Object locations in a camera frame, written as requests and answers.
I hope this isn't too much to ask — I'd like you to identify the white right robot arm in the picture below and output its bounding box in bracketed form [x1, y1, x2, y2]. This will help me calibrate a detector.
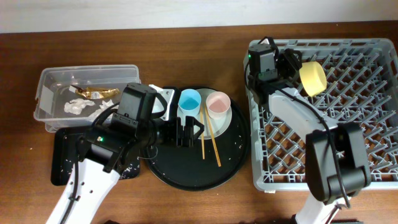
[245, 44, 371, 223]

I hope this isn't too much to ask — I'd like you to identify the yellow bowl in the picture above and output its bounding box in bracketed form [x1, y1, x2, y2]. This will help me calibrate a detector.
[299, 62, 327, 96]

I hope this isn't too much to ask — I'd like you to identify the white tissue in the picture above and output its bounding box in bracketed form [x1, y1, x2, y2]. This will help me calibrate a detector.
[88, 100, 114, 122]
[64, 98, 95, 115]

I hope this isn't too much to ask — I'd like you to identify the blue plastic cup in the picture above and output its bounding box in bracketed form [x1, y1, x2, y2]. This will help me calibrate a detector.
[178, 89, 201, 116]

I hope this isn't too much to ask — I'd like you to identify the black rectangular tray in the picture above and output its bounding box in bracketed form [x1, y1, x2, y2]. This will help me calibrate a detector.
[50, 124, 147, 185]

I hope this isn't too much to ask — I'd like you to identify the clear plastic waste bin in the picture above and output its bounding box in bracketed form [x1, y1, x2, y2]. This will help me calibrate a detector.
[34, 65, 141, 133]

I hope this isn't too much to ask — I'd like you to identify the round black serving tray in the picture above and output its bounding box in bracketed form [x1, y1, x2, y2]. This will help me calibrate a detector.
[144, 100, 251, 191]

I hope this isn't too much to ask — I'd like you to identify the pink plastic cup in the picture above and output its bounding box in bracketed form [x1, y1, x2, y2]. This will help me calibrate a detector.
[206, 91, 231, 119]

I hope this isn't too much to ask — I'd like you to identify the left wooden chopstick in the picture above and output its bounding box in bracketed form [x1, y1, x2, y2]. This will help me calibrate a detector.
[200, 105, 205, 160]

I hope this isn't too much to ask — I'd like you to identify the gold foil wrapper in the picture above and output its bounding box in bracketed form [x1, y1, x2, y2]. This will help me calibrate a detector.
[69, 85, 120, 100]

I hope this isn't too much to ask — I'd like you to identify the grey dishwasher rack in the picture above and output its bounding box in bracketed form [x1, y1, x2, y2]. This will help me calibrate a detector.
[248, 38, 397, 193]

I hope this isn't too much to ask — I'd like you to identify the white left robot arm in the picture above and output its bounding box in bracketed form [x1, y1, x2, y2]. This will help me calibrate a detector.
[47, 116, 205, 223]

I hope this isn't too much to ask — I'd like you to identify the grey round plate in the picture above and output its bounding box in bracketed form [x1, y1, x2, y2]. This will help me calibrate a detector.
[177, 88, 232, 140]

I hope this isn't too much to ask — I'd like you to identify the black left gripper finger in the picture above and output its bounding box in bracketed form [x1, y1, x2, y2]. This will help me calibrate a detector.
[185, 116, 205, 136]
[176, 136, 196, 147]

